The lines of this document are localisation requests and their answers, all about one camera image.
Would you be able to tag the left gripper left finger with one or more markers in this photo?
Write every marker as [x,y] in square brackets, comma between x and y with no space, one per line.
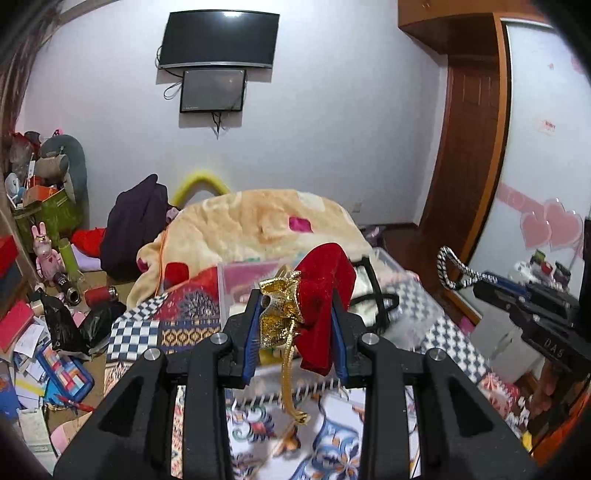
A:
[129,434]

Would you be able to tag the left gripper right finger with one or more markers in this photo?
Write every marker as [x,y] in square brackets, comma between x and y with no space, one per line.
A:
[461,435]

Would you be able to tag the black and white pouch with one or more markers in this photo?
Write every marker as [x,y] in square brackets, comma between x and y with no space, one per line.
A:
[384,302]

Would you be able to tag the red velvet drawstring pouch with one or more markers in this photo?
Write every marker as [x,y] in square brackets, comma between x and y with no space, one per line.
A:
[297,318]

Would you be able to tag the blue pencil case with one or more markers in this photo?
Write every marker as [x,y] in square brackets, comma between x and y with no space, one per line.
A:
[70,377]

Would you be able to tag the black plastic bag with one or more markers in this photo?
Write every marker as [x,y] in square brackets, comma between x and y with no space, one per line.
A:
[87,339]

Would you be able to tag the white wardrobe sliding door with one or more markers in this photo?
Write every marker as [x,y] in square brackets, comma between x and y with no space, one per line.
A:
[543,193]

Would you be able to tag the patterned colourful bed sheet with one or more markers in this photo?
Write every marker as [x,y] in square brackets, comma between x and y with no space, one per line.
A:
[265,443]

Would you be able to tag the red thermos bottle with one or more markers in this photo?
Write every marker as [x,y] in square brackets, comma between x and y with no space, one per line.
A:
[99,295]

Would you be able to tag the clear plastic storage bin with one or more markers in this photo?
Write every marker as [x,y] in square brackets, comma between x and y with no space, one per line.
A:
[237,280]

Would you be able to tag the stack of red books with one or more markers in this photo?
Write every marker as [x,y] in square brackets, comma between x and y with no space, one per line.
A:
[16,314]

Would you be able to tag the pink rabbit figurine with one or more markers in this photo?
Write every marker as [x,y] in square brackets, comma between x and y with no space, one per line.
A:
[48,260]

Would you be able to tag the dark purple clothing pile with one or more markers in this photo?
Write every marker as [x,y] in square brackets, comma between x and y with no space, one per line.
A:
[137,217]

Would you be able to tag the green cardboard box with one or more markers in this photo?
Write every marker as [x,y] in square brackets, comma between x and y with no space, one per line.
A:
[61,216]

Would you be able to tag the beige patterned fleece blanket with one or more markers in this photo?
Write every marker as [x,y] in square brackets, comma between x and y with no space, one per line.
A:
[255,224]

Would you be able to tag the yellow foam arch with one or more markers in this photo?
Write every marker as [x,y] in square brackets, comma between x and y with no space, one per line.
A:
[198,180]

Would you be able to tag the grey plush shark toy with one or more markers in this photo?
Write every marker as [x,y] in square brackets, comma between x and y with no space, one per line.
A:
[62,161]

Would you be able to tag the brown wooden door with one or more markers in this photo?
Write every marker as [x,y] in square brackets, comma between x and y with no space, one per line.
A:
[469,153]

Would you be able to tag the small wall monitor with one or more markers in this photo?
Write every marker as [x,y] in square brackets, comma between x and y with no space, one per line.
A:
[212,90]

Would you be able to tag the large wall television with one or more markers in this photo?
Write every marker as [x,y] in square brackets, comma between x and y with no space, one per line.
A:
[201,38]

